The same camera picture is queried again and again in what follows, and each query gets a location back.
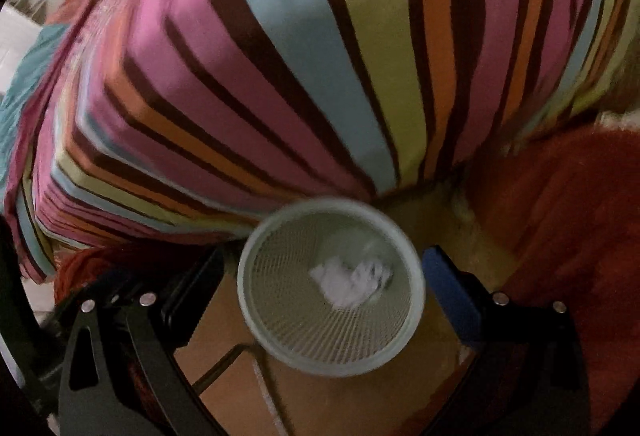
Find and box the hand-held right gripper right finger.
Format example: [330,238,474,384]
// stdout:
[422,245,594,436]

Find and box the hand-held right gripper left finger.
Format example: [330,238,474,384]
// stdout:
[57,249,226,436]

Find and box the white paper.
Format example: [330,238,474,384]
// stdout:
[309,256,393,309]

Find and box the white mesh waste basket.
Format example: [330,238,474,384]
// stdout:
[236,197,427,378]

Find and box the red fuzzy blanket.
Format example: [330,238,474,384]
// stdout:
[465,116,640,422]
[52,243,211,304]

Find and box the striped bed sheet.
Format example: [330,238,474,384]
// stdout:
[5,0,640,282]

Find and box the teal cloth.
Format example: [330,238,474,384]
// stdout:
[0,24,71,189]

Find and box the grey floor cable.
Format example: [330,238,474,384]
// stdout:
[192,343,292,436]

